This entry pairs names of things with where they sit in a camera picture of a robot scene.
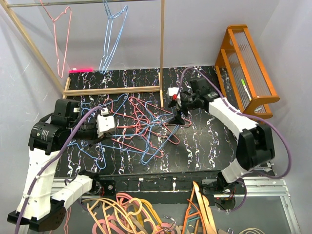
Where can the tangled pink wire hangers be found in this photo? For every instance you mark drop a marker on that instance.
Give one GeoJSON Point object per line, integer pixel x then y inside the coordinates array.
{"type": "Point", "coordinates": [149, 128]}

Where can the orange wooden shelf rack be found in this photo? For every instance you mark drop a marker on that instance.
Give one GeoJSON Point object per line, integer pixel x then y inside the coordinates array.
{"type": "Point", "coordinates": [238, 59]}

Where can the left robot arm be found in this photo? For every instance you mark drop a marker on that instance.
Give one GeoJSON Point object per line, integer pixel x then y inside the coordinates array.
{"type": "Point", "coordinates": [39, 209]}

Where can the pile of plastic hangers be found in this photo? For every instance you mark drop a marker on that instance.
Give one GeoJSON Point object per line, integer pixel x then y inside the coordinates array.
{"type": "Point", "coordinates": [128, 215]}

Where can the pink plastic marker strip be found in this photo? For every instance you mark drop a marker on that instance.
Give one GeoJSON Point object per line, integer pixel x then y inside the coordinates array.
{"type": "Point", "coordinates": [81, 70]}

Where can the light blue wire hanger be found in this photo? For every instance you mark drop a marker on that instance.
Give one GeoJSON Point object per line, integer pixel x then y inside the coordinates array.
{"type": "Point", "coordinates": [108, 52]}

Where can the wooden clothes rack frame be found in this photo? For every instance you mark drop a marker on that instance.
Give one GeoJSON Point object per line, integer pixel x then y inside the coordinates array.
{"type": "Point", "coordinates": [85, 92]}

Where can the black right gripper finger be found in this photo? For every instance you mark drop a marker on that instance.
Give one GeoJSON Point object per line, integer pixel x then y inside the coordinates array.
{"type": "Point", "coordinates": [172, 104]}
{"type": "Point", "coordinates": [178, 120]}

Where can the tangled blue wire hangers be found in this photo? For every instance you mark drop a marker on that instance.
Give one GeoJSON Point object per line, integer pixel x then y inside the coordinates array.
{"type": "Point", "coordinates": [107, 156]}

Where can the wooden hangers pile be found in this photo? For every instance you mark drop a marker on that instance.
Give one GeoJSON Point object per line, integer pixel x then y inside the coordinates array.
{"type": "Point", "coordinates": [200, 212]}

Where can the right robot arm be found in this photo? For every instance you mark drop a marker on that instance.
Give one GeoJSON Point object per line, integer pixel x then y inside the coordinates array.
{"type": "Point", "coordinates": [255, 141]}

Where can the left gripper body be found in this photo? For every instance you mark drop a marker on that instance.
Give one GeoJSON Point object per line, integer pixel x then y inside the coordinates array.
{"type": "Point", "coordinates": [100, 133]}

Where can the green white pen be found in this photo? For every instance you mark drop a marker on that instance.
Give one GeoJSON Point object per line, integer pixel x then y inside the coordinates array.
{"type": "Point", "coordinates": [246, 89]}

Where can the metal hanging rod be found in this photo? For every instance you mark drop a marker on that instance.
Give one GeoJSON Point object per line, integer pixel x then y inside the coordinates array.
{"type": "Point", "coordinates": [76, 2]}

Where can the pink hanger on glass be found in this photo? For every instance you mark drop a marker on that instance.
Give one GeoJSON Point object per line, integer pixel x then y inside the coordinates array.
{"type": "Point", "coordinates": [66, 227]}

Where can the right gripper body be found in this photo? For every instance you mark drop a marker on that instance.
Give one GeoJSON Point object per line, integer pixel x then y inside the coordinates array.
{"type": "Point", "coordinates": [187, 103]}

